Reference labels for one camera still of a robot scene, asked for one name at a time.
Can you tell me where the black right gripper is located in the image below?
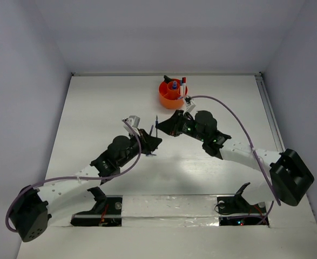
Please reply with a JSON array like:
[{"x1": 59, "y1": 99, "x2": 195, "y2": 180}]
[{"x1": 155, "y1": 110, "x2": 206, "y2": 142}]

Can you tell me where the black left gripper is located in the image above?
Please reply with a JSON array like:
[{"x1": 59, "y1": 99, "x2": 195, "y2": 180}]
[{"x1": 117, "y1": 128, "x2": 160, "y2": 167}]

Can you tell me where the blue ballpoint pen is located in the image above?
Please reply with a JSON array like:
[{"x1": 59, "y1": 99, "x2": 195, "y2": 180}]
[{"x1": 155, "y1": 115, "x2": 159, "y2": 134}]

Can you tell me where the small clear blue-capped bottle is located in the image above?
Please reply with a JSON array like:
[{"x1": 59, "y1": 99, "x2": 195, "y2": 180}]
[{"x1": 172, "y1": 81, "x2": 177, "y2": 90}]

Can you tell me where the blue-capped white marker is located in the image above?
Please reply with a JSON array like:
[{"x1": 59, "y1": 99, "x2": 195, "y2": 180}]
[{"x1": 180, "y1": 83, "x2": 186, "y2": 96}]

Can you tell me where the pink highlighter black body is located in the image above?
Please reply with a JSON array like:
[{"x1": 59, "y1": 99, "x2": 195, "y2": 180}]
[{"x1": 164, "y1": 75, "x2": 173, "y2": 84}]

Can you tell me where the black-capped white marker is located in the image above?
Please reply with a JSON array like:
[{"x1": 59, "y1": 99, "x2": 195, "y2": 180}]
[{"x1": 180, "y1": 77, "x2": 186, "y2": 86}]

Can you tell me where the red-capped white marker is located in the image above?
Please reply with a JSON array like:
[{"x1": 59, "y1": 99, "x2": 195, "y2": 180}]
[{"x1": 181, "y1": 77, "x2": 187, "y2": 97}]

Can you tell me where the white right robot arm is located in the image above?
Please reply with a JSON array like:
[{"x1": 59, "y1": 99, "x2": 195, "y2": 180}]
[{"x1": 156, "y1": 110, "x2": 314, "y2": 212}]

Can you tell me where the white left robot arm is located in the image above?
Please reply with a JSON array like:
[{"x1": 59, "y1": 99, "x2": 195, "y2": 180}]
[{"x1": 5, "y1": 128, "x2": 162, "y2": 242}]

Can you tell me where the orange round organizer container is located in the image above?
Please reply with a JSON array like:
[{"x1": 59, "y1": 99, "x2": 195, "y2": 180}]
[{"x1": 158, "y1": 79, "x2": 184, "y2": 110}]

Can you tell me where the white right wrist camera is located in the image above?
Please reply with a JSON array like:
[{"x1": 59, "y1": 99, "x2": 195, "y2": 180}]
[{"x1": 183, "y1": 96, "x2": 195, "y2": 114}]

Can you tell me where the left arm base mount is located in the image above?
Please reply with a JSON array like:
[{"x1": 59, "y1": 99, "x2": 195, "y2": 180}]
[{"x1": 70, "y1": 187, "x2": 123, "y2": 227}]

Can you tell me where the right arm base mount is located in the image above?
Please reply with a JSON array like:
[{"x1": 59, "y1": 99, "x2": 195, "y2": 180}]
[{"x1": 214, "y1": 182, "x2": 269, "y2": 226}]

